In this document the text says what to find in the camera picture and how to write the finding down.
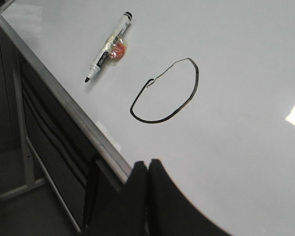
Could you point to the white whiteboard with aluminium frame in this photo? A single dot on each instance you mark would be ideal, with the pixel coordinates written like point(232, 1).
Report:
point(205, 86)

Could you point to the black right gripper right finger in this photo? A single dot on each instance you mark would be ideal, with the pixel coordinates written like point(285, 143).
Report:
point(169, 213)

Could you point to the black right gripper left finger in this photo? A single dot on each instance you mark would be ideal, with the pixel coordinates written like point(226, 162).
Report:
point(126, 214)

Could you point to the white black whiteboard marker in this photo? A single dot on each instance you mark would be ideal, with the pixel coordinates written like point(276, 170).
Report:
point(108, 46)

